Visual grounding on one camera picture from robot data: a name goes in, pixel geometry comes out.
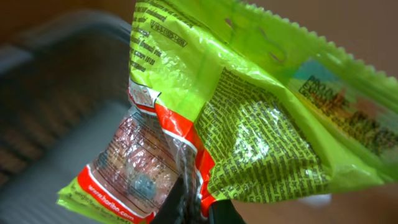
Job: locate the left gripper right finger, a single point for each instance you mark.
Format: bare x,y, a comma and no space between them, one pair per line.
224,212

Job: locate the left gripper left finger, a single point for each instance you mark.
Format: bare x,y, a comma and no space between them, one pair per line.
178,207

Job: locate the green gummy candy bag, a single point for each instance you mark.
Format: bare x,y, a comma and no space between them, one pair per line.
243,105

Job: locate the grey plastic shopping basket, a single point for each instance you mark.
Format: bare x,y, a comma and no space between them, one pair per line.
63,94

